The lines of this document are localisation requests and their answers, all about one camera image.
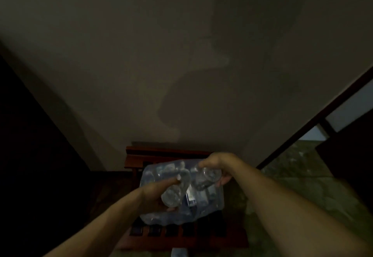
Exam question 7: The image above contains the person's left hand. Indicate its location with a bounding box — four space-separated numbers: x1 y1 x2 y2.
139 176 182 214

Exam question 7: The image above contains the person's right hand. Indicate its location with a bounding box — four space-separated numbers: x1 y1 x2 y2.
198 152 245 188

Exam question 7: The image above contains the clear plastic water bottle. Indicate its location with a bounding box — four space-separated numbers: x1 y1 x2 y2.
160 175 191 208
193 165 223 192

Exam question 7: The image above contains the person's left forearm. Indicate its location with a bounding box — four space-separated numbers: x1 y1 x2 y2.
43 188 145 257

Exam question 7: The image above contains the person's right forearm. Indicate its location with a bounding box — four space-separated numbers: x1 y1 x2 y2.
233 157 373 257

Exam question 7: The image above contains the red-brown wooden slatted rack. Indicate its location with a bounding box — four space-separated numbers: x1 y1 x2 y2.
116 146 250 252

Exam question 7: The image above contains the shrink-wrapped pack of water bottles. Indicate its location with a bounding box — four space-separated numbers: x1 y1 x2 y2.
139 159 225 226

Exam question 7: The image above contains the dark tall cabinet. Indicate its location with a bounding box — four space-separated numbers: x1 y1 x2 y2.
0 54 91 257

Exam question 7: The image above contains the dark door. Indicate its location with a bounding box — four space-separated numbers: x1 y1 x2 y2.
315 116 373 208

